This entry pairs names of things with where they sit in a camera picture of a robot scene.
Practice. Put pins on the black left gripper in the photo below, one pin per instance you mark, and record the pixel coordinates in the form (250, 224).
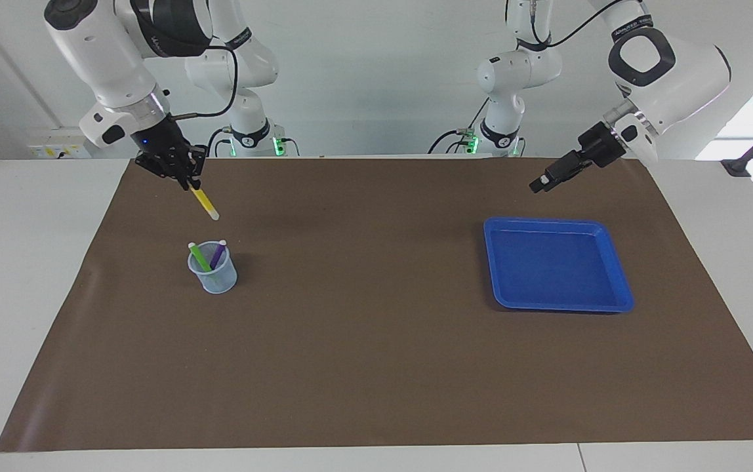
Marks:
(601, 145)

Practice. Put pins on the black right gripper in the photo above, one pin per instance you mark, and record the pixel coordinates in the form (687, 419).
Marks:
(160, 144)

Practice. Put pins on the yellow marker pen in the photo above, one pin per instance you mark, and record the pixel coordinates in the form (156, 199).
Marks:
(206, 204)

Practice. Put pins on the green marker pen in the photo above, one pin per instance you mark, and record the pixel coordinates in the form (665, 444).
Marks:
(199, 257)

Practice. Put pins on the purple marker pen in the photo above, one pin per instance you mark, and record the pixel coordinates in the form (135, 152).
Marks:
(218, 254)

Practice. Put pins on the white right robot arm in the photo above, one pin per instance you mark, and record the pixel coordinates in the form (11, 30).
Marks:
(107, 52)

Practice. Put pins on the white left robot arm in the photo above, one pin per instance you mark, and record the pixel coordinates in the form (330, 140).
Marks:
(685, 72)

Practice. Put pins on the blue plastic tray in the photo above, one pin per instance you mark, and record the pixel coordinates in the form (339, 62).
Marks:
(557, 265)

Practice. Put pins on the pale blue pen cup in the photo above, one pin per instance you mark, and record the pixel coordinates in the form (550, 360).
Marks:
(218, 280)

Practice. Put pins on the brown table mat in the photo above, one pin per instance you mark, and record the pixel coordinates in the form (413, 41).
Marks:
(363, 341)

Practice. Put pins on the white wall socket box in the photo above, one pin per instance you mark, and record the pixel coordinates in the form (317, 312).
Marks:
(58, 143)

